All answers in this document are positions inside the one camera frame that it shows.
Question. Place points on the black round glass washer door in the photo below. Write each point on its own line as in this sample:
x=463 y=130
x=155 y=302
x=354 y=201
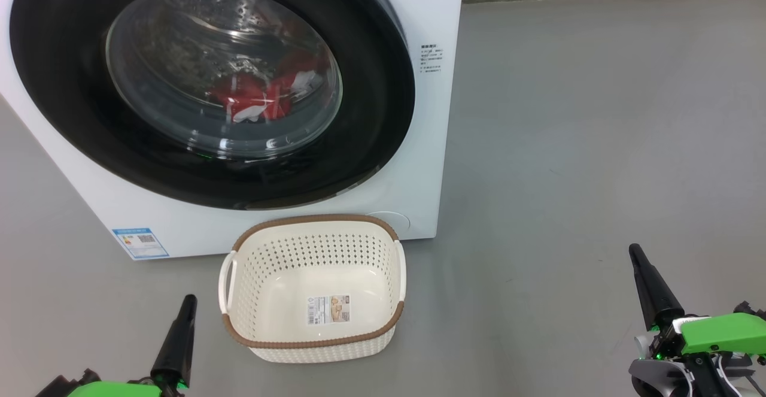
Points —
x=60 y=85

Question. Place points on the blue energy label sticker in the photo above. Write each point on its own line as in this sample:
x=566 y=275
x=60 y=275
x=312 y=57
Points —
x=140 y=242

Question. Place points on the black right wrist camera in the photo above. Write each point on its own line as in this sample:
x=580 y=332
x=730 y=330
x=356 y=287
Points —
x=751 y=310

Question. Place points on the printed product label sticker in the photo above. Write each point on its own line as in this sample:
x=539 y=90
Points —
x=329 y=310

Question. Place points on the red and white garment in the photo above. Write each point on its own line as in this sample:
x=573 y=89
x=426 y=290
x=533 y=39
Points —
x=239 y=94

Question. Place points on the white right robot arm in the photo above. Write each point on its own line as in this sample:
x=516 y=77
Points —
x=658 y=379

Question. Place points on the white front-load washing machine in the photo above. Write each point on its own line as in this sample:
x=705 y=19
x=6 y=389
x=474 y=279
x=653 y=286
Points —
x=419 y=163

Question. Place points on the round white filter cover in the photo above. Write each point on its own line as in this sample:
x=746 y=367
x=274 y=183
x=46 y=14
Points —
x=402 y=222

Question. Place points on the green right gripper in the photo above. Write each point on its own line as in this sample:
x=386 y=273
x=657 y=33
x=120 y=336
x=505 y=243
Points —
x=724 y=334

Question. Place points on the cream perforated basket brown rim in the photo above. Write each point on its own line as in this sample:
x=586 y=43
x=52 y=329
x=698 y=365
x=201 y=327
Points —
x=269 y=265

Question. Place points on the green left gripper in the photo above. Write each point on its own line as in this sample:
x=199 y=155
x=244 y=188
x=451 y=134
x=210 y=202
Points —
x=119 y=390

